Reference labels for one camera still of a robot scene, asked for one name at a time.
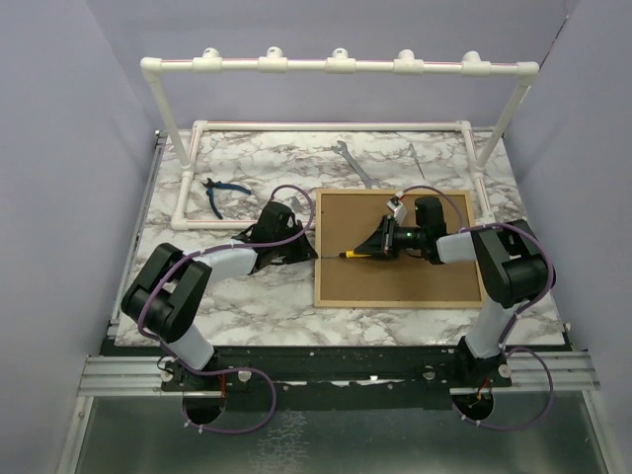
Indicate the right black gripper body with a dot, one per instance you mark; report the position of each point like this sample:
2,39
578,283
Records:
408,237

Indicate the wooden picture frame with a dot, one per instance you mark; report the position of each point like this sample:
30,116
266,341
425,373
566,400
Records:
345,218

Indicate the large grey wrench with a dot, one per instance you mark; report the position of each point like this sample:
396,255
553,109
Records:
341,148

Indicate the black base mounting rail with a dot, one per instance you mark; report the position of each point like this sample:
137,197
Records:
335,379

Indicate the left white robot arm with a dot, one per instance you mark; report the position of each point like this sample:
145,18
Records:
164,298

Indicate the white PVC pipe rack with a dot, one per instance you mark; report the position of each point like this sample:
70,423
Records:
339,62

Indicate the small yellow screwdriver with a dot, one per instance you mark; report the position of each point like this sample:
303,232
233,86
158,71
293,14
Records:
350,254

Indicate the blue handled pliers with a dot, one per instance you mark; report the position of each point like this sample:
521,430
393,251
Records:
212,186

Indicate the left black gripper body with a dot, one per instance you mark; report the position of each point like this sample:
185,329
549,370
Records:
286,250

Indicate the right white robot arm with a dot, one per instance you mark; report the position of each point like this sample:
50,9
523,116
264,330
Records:
514,271

